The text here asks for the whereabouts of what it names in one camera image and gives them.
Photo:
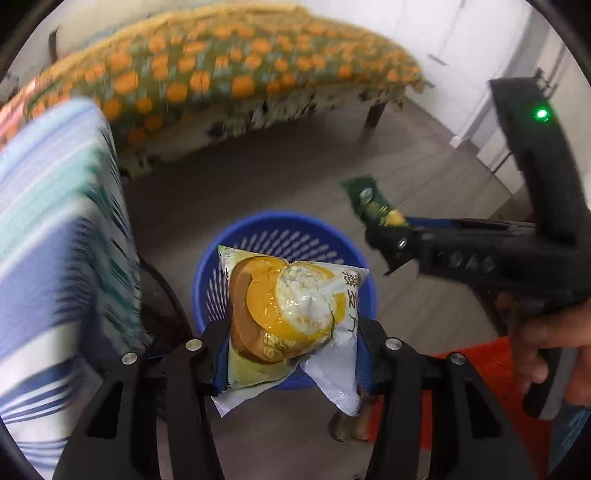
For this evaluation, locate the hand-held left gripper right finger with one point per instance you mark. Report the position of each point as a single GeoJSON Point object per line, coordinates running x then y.
{"type": "Point", "coordinates": [401, 392]}

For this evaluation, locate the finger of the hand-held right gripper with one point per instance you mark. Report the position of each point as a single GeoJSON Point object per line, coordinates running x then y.
{"type": "Point", "coordinates": [397, 249]}
{"type": "Point", "coordinates": [461, 224]}

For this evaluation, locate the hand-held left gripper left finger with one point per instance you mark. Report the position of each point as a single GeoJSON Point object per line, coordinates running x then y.
{"type": "Point", "coordinates": [184, 392]}

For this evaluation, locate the dark green snack packet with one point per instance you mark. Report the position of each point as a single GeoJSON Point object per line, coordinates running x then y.
{"type": "Point", "coordinates": [369, 198]}

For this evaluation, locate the yellow and brown snack packet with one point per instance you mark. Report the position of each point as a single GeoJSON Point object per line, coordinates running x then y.
{"type": "Point", "coordinates": [295, 314]}

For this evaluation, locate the blue plastic basket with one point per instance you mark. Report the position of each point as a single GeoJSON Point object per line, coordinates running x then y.
{"type": "Point", "coordinates": [258, 235]}

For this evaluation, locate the person's right hand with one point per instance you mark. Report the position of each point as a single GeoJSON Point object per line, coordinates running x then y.
{"type": "Point", "coordinates": [577, 332]}

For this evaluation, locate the person's foot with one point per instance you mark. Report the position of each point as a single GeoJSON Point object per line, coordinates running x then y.
{"type": "Point", "coordinates": [348, 424]}

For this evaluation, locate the orange cloth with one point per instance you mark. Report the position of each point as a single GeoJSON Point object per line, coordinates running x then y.
{"type": "Point", "coordinates": [489, 374]}

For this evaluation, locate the white wardrobe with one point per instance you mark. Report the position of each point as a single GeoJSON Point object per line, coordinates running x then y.
{"type": "Point", "coordinates": [461, 32]}

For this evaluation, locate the floral bed skirt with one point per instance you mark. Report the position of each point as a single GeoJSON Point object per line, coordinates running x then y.
{"type": "Point", "coordinates": [277, 120]}

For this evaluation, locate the striped tablecloth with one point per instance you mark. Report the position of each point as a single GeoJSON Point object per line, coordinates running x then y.
{"type": "Point", "coordinates": [51, 254]}

